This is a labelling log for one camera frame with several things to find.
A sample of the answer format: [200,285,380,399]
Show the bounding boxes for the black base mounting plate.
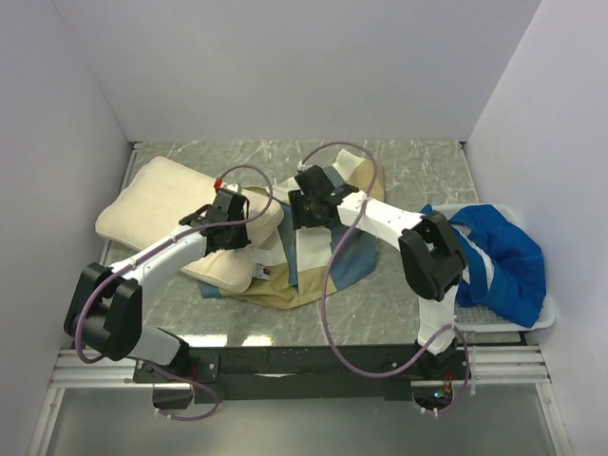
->
[132,344,474,405]

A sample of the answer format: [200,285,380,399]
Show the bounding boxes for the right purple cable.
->
[296,143,476,419]

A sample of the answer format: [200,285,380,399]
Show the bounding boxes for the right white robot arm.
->
[288,165,467,379]

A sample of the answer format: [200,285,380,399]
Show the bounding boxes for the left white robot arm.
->
[64,189,250,382]

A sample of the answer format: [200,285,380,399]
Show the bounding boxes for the blue cloth in basket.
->
[420,203,546,329]

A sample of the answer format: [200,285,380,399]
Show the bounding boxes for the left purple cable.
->
[73,164,276,422]

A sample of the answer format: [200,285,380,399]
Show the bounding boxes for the blue beige patchwork pillowcase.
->
[199,177,378,310]

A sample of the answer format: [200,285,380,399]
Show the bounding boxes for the aluminium rail frame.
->
[48,346,551,389]

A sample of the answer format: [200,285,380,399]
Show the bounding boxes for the white plastic basket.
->
[427,202,557,332]

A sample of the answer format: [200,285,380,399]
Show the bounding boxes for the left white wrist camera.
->
[214,179,242,194]

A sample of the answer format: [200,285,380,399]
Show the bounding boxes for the cream white pillow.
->
[94,157,285,292]

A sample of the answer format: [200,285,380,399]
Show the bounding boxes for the purple cable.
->
[296,143,476,419]
[73,164,276,422]

